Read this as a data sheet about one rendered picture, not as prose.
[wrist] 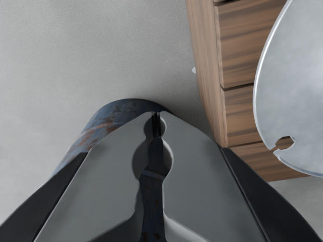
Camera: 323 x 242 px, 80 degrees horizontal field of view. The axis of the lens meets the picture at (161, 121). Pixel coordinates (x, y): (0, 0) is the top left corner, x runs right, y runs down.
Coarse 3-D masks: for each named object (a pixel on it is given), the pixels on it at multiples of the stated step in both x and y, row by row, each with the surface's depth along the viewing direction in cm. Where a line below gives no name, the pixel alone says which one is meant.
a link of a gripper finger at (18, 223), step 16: (80, 160) 8; (64, 176) 7; (48, 192) 7; (16, 208) 6; (32, 208) 6; (48, 208) 6; (0, 224) 6; (16, 224) 6; (32, 224) 6; (0, 240) 5; (16, 240) 5; (32, 240) 5
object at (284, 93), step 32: (288, 0) 15; (320, 0) 15; (288, 32) 17; (320, 32) 17; (288, 64) 18; (320, 64) 18; (256, 96) 19; (288, 96) 20; (320, 96) 20; (288, 128) 22; (320, 128) 22; (288, 160) 24; (320, 160) 24
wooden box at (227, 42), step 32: (192, 0) 36; (224, 0) 21; (256, 0) 19; (192, 32) 46; (224, 32) 21; (256, 32) 21; (224, 64) 23; (256, 64) 22; (224, 96) 25; (224, 128) 29; (256, 128) 27; (256, 160) 30
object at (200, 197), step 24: (168, 120) 10; (168, 144) 9; (192, 144) 8; (216, 144) 8; (168, 168) 9; (192, 168) 7; (216, 168) 7; (168, 192) 6; (192, 192) 6; (216, 192) 6; (240, 192) 6; (168, 216) 6; (192, 216) 6; (216, 216) 6; (240, 216) 6; (168, 240) 6; (192, 240) 5; (216, 240) 5; (240, 240) 5; (264, 240) 5
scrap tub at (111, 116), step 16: (96, 112) 65; (112, 112) 56; (128, 112) 55; (144, 112) 56; (96, 128) 50; (112, 128) 48; (80, 144) 46; (160, 144) 46; (64, 160) 43; (160, 160) 41; (144, 176) 36; (160, 176) 37; (144, 192) 33; (160, 192) 34; (144, 208) 30; (160, 208) 31; (144, 224) 28; (160, 224) 29; (144, 240) 26; (160, 240) 27
